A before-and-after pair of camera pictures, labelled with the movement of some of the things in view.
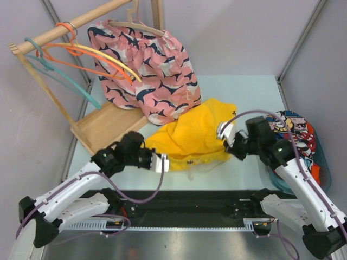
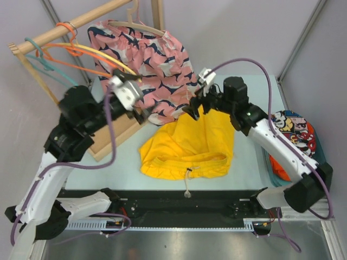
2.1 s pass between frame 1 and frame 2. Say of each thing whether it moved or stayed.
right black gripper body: moved
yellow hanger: stayed
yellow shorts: moved
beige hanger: stayed
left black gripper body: moved
